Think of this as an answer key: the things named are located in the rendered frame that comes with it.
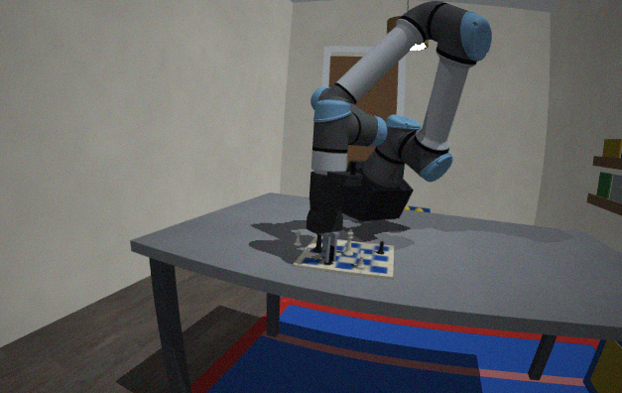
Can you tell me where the blue and cream chessboard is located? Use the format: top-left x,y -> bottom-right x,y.
293,237 -> 394,280

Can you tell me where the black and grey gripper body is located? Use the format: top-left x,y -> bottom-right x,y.
307,151 -> 362,233

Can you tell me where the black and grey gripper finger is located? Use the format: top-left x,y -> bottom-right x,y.
329,231 -> 339,262
320,232 -> 331,263

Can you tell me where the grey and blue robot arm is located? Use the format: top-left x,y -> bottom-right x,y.
311,1 -> 492,188

